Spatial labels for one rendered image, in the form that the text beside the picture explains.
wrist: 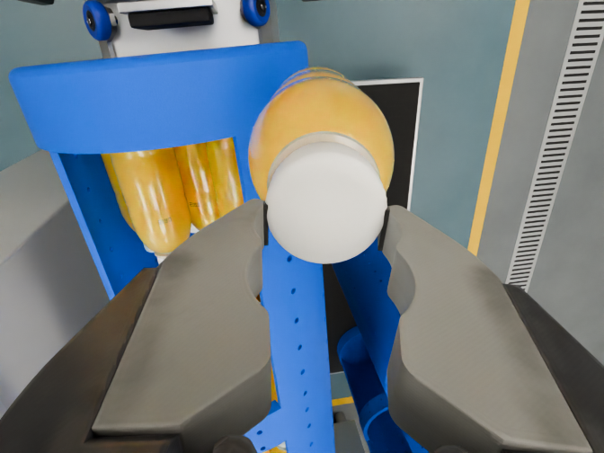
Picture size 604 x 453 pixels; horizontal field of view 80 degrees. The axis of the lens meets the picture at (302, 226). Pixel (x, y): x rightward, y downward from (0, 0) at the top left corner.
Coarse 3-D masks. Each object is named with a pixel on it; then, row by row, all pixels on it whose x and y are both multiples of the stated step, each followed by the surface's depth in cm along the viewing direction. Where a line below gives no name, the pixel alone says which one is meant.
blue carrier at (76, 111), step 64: (64, 64) 26; (128, 64) 25; (192, 64) 26; (256, 64) 29; (64, 128) 28; (128, 128) 27; (192, 128) 28; (256, 192) 33; (128, 256) 52; (320, 320) 48; (320, 384) 51; (256, 448) 46; (320, 448) 56
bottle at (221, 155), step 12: (216, 144) 39; (228, 144) 38; (216, 156) 39; (228, 156) 39; (216, 168) 40; (228, 168) 40; (216, 180) 41; (228, 180) 40; (216, 192) 43; (228, 192) 41; (240, 192) 41; (228, 204) 42; (240, 204) 42
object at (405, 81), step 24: (384, 96) 137; (408, 96) 138; (408, 120) 142; (408, 144) 147; (408, 168) 151; (408, 192) 156; (336, 288) 173; (336, 312) 180; (336, 336) 187; (336, 360) 195
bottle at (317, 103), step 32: (288, 96) 15; (320, 96) 14; (352, 96) 15; (256, 128) 15; (288, 128) 13; (320, 128) 13; (352, 128) 13; (384, 128) 15; (256, 160) 15; (384, 160) 14
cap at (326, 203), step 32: (288, 160) 11; (320, 160) 11; (352, 160) 11; (288, 192) 11; (320, 192) 11; (352, 192) 11; (384, 192) 11; (288, 224) 12; (320, 224) 12; (352, 224) 12; (320, 256) 12; (352, 256) 12
